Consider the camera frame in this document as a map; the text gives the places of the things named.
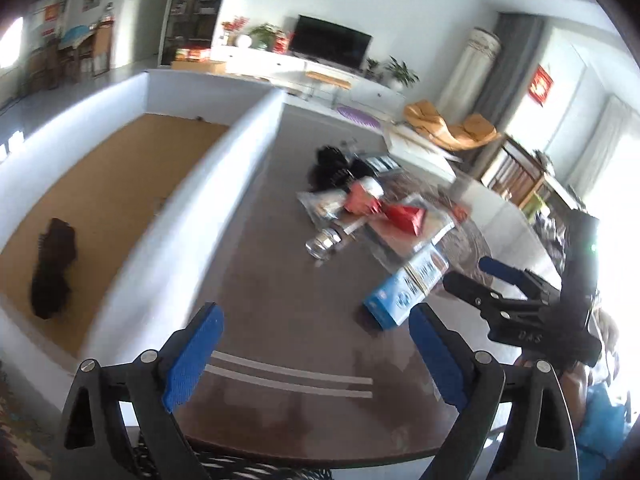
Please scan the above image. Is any white television cabinet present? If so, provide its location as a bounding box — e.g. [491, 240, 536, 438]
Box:
[210, 45, 407, 122]

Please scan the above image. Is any black flat television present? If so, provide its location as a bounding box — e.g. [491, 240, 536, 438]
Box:
[290, 15, 374, 71]

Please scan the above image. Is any cardboard box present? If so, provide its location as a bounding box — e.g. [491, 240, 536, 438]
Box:
[170, 60, 228, 76]

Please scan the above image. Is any white flat gift box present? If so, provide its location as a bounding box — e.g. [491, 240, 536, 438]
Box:
[382, 122, 463, 181]

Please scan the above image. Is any black furry item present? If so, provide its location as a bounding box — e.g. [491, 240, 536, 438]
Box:
[30, 217, 78, 321]
[307, 145, 353, 193]

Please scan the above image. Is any white storage box cork bottom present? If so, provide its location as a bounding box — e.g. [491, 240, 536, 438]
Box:
[0, 69, 287, 376]

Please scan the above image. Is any dark glass display cabinet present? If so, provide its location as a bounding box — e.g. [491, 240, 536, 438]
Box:
[160, 0, 233, 66]

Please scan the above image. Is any blue and white box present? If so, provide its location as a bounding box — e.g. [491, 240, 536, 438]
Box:
[363, 245, 451, 332]

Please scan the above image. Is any large leafy potted plant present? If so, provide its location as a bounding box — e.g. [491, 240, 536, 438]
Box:
[384, 56, 420, 92]

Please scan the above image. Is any clear plastic bag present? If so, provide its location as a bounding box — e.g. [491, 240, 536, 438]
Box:
[365, 195, 462, 271]

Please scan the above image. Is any red flower bouquet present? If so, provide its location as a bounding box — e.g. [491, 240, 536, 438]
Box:
[221, 15, 251, 46]

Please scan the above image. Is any white sheer curtain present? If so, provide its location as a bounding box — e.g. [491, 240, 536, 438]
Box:
[570, 95, 640, 201]

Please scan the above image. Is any person's right forearm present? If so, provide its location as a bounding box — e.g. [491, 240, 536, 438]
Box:
[560, 362, 603, 431]

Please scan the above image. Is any wooden stool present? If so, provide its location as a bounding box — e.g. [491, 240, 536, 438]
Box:
[305, 71, 352, 100]

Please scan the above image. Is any red wall hanging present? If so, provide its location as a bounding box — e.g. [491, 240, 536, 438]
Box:
[529, 65, 554, 107]

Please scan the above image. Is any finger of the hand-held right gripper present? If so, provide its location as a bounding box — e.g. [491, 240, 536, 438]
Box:
[442, 272, 547, 320]
[478, 256, 562, 307]

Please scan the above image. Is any green potted plant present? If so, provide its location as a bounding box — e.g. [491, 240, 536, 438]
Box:
[248, 22, 281, 52]

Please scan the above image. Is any salmon red pouch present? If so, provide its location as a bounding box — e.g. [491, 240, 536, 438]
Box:
[342, 177, 386, 216]

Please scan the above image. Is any red door poster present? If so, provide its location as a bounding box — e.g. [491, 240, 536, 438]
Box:
[41, 2, 62, 38]

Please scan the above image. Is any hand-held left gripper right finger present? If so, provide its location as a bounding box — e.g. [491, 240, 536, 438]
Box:
[407, 302, 581, 480]

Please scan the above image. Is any black pouch with labels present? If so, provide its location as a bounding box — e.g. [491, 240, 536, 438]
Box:
[345, 155, 401, 186]

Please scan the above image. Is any orange lounge chair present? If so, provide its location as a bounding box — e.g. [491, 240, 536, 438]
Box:
[404, 100, 503, 151]

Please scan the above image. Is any grey curtain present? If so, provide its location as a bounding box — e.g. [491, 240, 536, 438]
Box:
[475, 12, 546, 136]

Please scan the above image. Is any purple mat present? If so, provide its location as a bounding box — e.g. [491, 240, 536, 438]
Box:
[335, 105, 383, 132]

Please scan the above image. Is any white standing air conditioner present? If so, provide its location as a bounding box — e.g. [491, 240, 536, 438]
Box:
[440, 27, 502, 126]

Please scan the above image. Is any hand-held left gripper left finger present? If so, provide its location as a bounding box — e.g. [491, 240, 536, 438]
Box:
[60, 301, 226, 480]

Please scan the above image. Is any plastic pack of chopsticks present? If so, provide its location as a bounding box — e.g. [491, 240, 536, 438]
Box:
[296, 187, 351, 226]

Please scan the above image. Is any red triangular packet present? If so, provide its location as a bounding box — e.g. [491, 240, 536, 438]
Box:
[385, 204, 427, 237]

